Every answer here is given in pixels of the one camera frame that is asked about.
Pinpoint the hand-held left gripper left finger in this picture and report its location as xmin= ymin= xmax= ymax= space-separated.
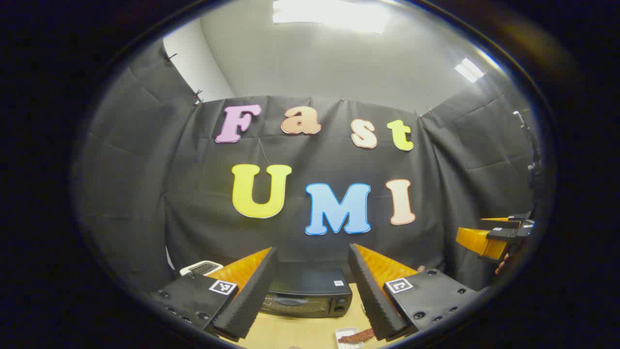
xmin=148 ymin=246 xmax=280 ymax=340

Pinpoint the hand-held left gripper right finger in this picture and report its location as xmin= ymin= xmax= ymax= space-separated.
xmin=347 ymin=243 xmax=490 ymax=341

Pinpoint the red meat piece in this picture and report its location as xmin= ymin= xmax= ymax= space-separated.
xmin=338 ymin=329 xmax=376 ymax=344

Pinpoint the black electric oven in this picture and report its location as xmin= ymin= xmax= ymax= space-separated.
xmin=261 ymin=262 xmax=354 ymax=319

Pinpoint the white rectangular tray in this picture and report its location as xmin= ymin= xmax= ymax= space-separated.
xmin=335 ymin=327 xmax=365 ymax=349

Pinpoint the white toaster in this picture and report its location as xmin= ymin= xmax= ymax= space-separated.
xmin=179 ymin=261 xmax=224 ymax=277

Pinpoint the black stand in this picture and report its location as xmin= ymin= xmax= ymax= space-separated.
xmin=512 ymin=110 xmax=544 ymax=194

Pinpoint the ceiling light panel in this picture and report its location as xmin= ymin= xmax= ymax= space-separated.
xmin=454 ymin=58 xmax=485 ymax=83
xmin=272 ymin=0 xmax=390 ymax=34

